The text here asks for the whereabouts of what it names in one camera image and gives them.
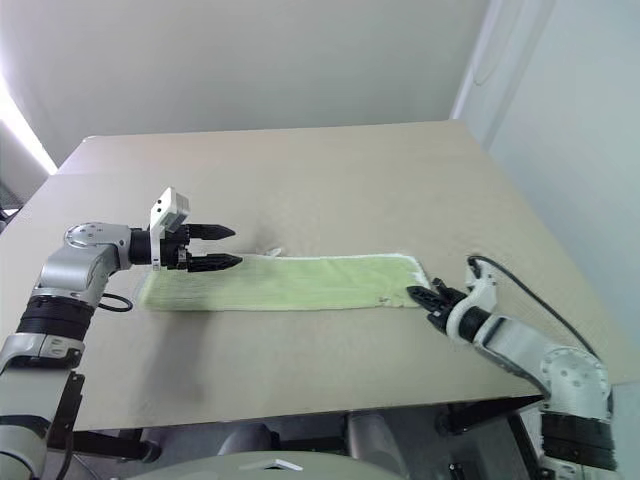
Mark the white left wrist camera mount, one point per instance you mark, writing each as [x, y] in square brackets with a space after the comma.
[167, 202]

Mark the black table frame bar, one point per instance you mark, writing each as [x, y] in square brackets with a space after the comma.
[480, 412]
[110, 445]

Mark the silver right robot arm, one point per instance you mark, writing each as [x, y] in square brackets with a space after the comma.
[515, 340]

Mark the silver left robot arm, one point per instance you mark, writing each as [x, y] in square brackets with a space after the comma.
[70, 272]

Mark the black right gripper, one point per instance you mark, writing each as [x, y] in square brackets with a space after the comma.
[442, 307]

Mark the grey robot torso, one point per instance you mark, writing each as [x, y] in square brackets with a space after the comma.
[225, 467]

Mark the light green towel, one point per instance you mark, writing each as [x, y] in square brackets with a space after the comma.
[300, 282]

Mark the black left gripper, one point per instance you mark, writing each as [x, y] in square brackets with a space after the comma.
[176, 250]

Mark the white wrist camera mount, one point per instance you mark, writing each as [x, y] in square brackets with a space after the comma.
[482, 295]
[167, 202]

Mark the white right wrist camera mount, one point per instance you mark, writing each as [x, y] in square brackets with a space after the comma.
[482, 295]

